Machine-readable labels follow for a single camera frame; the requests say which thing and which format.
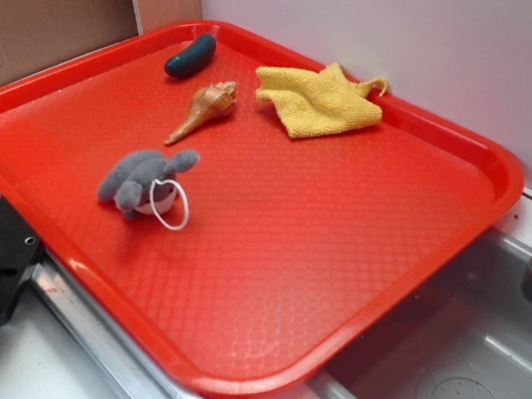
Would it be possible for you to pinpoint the yellow cloth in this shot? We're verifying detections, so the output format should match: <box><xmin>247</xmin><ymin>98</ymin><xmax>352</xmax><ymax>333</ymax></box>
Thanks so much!
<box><xmin>255</xmin><ymin>63</ymin><xmax>389</xmax><ymax>139</ymax></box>

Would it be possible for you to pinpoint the red plastic tray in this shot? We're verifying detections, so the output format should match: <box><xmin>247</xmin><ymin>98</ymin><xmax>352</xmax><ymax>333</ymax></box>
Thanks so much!
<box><xmin>0</xmin><ymin>21</ymin><xmax>524</xmax><ymax>396</ymax></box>

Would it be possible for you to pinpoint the tan conch seashell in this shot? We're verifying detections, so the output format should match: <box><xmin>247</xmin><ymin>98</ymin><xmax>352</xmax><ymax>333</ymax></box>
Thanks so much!
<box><xmin>164</xmin><ymin>81</ymin><xmax>238</xmax><ymax>146</ymax></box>

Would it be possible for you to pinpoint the grey plush toy with loop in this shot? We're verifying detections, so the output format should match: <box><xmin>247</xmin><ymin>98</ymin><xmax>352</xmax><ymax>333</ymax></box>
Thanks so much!
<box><xmin>96</xmin><ymin>149</ymin><xmax>201</xmax><ymax>232</ymax></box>

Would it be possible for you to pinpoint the dark green toy cucumber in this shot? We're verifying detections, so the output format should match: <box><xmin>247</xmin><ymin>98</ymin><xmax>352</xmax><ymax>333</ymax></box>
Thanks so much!
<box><xmin>163</xmin><ymin>33</ymin><xmax>217</xmax><ymax>79</ymax></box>

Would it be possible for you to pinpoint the grey plastic sink basin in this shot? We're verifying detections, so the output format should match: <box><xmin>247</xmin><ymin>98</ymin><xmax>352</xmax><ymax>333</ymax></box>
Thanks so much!
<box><xmin>213</xmin><ymin>188</ymin><xmax>532</xmax><ymax>399</ymax></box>

